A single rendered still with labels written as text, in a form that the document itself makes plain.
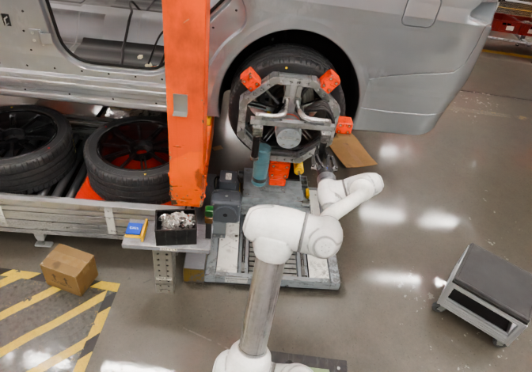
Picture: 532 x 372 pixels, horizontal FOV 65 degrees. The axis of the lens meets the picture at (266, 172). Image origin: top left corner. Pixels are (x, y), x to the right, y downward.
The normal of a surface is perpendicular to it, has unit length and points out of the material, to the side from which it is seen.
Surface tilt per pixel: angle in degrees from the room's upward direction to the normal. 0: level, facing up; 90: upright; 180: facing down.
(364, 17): 90
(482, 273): 0
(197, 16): 90
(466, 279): 0
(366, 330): 0
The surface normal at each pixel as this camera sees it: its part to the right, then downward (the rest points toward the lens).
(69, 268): 0.11, -0.76
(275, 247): -0.17, 0.34
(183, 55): 0.00, 0.65
